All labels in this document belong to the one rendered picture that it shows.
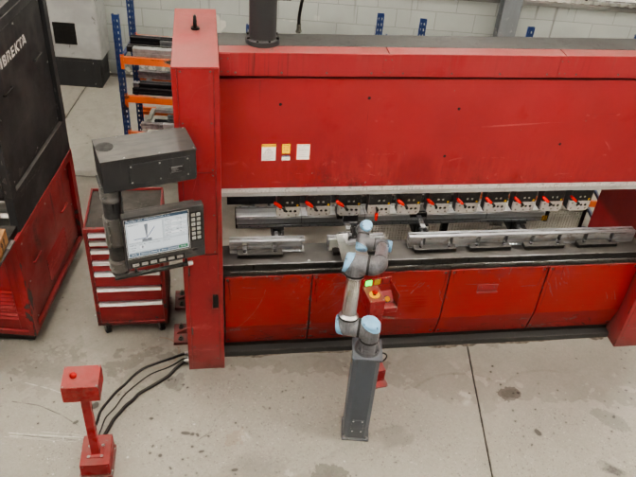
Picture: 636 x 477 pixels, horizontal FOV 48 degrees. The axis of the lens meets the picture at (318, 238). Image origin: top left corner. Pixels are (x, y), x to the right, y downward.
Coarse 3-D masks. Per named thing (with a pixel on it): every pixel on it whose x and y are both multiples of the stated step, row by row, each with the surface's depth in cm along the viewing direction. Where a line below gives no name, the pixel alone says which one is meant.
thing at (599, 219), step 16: (608, 192) 555; (624, 192) 533; (608, 208) 556; (624, 208) 534; (592, 224) 578; (608, 224) 556; (624, 224) 535; (624, 304) 537; (624, 320) 538; (608, 336) 561; (624, 336) 548
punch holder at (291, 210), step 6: (276, 198) 451; (282, 198) 451; (288, 198) 452; (294, 198) 453; (282, 204) 454; (288, 204) 455; (294, 204) 456; (276, 210) 456; (282, 210) 457; (288, 210) 457; (294, 210) 460; (282, 216) 460; (288, 216) 460; (294, 216) 461
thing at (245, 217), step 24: (240, 216) 490; (264, 216) 492; (360, 216) 503; (384, 216) 505; (408, 216) 508; (432, 216) 511; (456, 216) 514; (480, 216) 517; (504, 216) 520; (528, 216) 523
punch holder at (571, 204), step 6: (570, 192) 483; (576, 192) 480; (582, 192) 481; (588, 192) 482; (564, 198) 492; (570, 198) 483; (576, 198) 483; (582, 198) 484; (588, 198) 485; (564, 204) 492; (570, 204) 486; (576, 204) 488; (582, 204) 487; (588, 204) 488; (570, 210) 489
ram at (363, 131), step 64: (256, 128) 419; (320, 128) 424; (384, 128) 430; (448, 128) 436; (512, 128) 442; (576, 128) 448; (256, 192) 446; (320, 192) 453; (384, 192) 459; (448, 192) 466
